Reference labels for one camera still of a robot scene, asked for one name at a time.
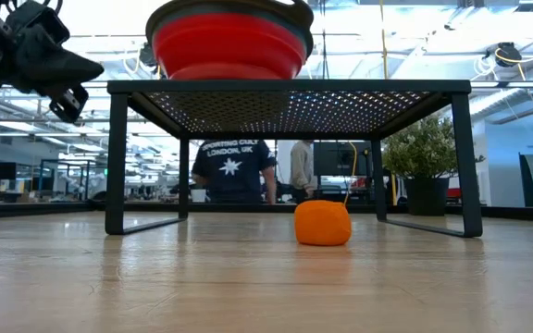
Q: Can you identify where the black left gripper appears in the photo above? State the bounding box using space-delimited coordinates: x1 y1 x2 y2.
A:
0 0 105 124

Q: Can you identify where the red grey collapsible colander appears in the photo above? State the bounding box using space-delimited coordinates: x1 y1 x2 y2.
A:
144 0 315 80

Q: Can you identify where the round orange fruit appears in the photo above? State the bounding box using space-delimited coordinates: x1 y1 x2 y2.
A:
293 199 353 247

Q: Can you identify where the black perforated metal shelf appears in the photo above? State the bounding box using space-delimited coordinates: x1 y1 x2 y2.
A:
104 79 484 239

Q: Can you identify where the potted green plant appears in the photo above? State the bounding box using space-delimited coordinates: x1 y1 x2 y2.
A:
380 114 486 216

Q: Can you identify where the black aluminium table frame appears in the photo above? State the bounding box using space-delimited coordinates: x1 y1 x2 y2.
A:
0 201 533 219

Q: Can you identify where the yellow cable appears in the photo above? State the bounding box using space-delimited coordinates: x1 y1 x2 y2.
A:
342 0 389 205

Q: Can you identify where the black ceiling cable reel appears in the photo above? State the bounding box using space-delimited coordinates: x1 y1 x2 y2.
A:
494 41 524 68

